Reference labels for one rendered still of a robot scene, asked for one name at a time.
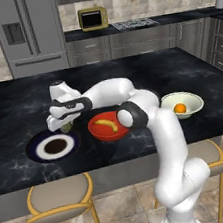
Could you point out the black hob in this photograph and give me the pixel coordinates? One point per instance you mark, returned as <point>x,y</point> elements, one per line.
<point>134,23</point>

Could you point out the yellow banana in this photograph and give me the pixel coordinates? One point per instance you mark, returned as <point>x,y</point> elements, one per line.
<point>107,123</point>

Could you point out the red bowl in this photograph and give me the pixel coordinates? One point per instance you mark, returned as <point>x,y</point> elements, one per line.
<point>107,136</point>

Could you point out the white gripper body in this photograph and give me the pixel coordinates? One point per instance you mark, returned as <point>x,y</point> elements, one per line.
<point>57,122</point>

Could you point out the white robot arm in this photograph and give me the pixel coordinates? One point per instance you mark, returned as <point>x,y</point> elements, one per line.
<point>169,148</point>

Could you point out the grey drawer cupboards run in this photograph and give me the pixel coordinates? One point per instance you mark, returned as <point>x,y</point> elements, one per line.
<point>221,44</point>

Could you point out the yellow microwave oven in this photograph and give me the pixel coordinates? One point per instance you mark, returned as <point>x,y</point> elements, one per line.
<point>93,18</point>

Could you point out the grey fridge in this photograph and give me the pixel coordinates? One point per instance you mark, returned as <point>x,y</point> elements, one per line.
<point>35,37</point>

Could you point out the grey base cupboards run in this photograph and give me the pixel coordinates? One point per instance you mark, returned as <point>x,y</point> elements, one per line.
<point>123,44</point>

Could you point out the green fruit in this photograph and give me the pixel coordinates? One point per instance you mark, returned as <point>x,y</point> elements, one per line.
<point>67,127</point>

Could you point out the yellow frame grey stool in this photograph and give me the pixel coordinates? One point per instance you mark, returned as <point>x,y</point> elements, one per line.
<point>222,164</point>
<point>59,198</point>

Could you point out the orange fruit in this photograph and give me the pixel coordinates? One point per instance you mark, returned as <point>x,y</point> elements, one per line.
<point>180,108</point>

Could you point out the dark blue white plate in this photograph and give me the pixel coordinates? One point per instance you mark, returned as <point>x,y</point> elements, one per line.
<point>54,146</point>

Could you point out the white bowl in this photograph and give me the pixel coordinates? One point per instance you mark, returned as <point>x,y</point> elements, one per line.
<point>191,102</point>

